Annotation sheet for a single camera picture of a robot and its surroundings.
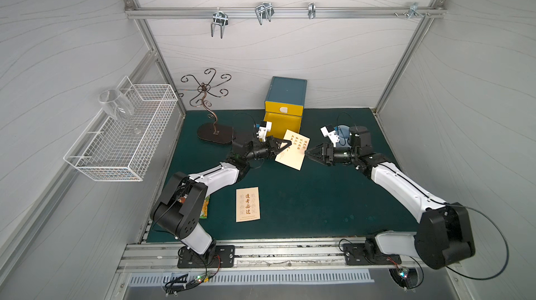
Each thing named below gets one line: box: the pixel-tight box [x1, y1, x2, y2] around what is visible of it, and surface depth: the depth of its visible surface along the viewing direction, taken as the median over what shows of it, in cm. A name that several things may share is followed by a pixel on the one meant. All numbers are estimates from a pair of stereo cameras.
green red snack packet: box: [198, 195, 211, 220], surface depth 84 cm
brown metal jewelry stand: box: [180, 68, 234, 145], surface depth 92 cm
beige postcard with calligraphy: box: [235, 186, 261, 223], surface depth 88 cm
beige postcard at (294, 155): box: [274, 129, 311, 171], surface depth 79 cm
